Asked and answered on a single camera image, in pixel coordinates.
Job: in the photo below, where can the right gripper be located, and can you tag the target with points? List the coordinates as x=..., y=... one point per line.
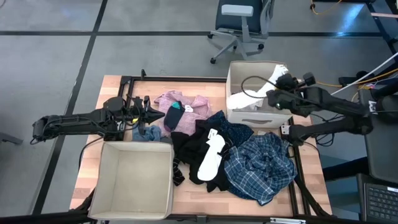
x=289, y=101

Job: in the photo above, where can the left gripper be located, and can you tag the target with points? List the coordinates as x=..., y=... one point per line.
x=144, y=116

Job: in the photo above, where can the navy sock with teal toe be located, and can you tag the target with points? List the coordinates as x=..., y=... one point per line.
x=172, y=118

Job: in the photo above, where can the blue-gray cloth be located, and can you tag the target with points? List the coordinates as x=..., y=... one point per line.
x=147, y=133

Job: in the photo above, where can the pink shirt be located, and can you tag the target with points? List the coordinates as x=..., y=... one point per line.
x=199, y=107

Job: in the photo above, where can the black garment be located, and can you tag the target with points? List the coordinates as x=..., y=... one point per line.
x=188, y=146

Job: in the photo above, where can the white garment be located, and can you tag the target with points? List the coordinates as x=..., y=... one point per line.
x=245, y=98

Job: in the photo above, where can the black striped sock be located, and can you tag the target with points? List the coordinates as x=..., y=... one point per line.
x=178, y=174

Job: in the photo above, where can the beige fabric storage bin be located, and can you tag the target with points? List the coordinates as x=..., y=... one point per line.
x=258, y=119
x=133, y=180

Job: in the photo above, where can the white sock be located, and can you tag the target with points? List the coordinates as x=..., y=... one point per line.
x=211, y=158

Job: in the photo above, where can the blue plaid shirt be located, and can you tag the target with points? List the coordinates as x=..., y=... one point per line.
x=261, y=168

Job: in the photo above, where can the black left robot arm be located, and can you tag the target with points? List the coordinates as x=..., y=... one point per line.
x=74, y=123

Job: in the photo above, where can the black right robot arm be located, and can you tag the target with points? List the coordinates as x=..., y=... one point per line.
x=335, y=102

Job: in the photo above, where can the gray office chair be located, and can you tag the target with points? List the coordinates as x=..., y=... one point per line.
x=239, y=18

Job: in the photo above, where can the black round object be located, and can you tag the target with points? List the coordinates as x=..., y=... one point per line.
x=390, y=107

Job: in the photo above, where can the gray furniture foot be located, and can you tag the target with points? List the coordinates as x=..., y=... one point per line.
x=11, y=138

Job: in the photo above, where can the black laptop keyboard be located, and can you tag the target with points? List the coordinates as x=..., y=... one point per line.
x=381, y=202

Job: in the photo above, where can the black aluminium table frame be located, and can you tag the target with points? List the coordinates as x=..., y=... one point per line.
x=174, y=78

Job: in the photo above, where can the black desk leg frame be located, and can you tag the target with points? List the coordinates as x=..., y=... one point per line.
x=377, y=21

